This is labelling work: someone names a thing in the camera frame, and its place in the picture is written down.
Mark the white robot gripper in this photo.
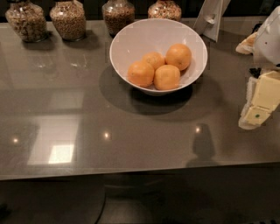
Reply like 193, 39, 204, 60
235, 6, 280, 130

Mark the glass jar of light grains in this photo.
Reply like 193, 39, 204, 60
50, 0, 86, 41

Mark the orange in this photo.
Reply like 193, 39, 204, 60
128, 60, 155, 88
165, 44, 192, 71
154, 65, 180, 90
142, 52, 165, 70

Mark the glass jar of brown grains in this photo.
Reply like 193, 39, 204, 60
101, 0, 135, 36

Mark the glass jar of pale nuts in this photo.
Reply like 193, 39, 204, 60
5, 0, 48, 43

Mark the white ceramic bowl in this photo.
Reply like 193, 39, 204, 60
109, 18, 207, 96

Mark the glass jar of mixed cereal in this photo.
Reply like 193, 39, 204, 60
148, 0, 182, 21

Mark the white folded stand card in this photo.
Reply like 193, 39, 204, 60
193, 0, 231, 42

